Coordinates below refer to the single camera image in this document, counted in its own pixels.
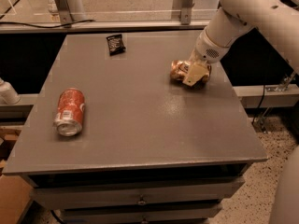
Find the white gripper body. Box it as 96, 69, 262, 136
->
193, 30, 229, 63

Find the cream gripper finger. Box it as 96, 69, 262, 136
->
189, 51, 203, 63
183, 62, 209, 87

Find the orange patterned soda can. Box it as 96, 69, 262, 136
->
170, 60, 211, 84

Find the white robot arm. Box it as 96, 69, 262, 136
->
183, 0, 299, 224

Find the red soda can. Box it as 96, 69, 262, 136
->
53, 88, 85, 136

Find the black snack packet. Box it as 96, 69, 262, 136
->
107, 34, 126, 56

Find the grey drawer cabinet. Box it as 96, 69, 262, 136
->
4, 31, 266, 224

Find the white pipe at left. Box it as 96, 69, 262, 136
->
0, 78, 21, 105

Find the brown cardboard box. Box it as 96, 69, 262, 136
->
0, 128, 32, 224

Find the grey metal post bracket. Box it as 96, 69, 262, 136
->
171, 0, 194, 25
54, 0, 73, 27

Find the grey metal rail frame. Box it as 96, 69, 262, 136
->
0, 20, 209, 34

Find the black cable on rail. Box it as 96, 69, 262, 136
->
0, 19, 96, 29

